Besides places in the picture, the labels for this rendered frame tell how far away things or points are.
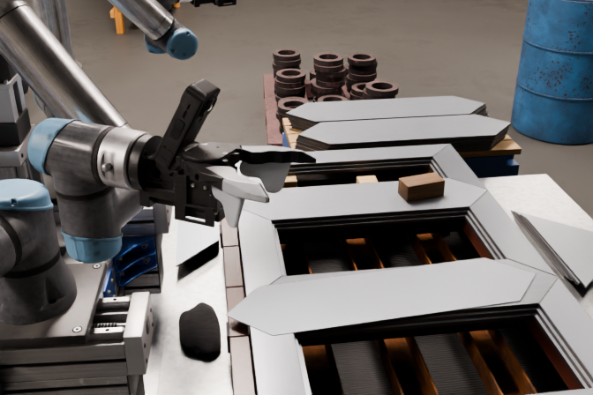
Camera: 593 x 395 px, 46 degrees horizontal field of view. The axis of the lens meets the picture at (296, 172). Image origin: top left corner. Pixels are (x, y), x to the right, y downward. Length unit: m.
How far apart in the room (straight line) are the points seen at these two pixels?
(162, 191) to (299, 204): 1.15
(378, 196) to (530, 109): 2.75
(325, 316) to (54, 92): 0.80
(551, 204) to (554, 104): 2.33
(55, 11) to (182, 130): 0.98
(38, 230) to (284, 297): 0.61
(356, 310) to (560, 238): 0.71
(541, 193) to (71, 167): 1.74
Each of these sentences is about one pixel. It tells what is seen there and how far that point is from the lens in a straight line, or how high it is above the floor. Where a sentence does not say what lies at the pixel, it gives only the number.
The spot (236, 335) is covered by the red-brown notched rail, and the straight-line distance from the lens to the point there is 1.54.
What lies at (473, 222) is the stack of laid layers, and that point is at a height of 0.83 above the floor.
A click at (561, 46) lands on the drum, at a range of 4.50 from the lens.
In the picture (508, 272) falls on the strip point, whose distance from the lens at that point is 1.77.
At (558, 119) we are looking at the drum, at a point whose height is 0.17.
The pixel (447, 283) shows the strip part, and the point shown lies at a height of 0.85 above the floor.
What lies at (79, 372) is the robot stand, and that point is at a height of 0.92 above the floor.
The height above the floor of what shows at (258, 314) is 0.85.
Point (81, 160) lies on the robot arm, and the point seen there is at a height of 1.44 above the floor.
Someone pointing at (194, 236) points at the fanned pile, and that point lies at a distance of 2.09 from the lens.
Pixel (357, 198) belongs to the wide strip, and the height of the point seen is 0.85.
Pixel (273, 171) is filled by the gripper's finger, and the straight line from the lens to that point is 0.86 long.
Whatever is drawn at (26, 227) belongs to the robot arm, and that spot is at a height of 1.22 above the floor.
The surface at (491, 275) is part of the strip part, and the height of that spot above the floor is 0.85.
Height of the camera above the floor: 1.81
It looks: 27 degrees down
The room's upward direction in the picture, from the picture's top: straight up
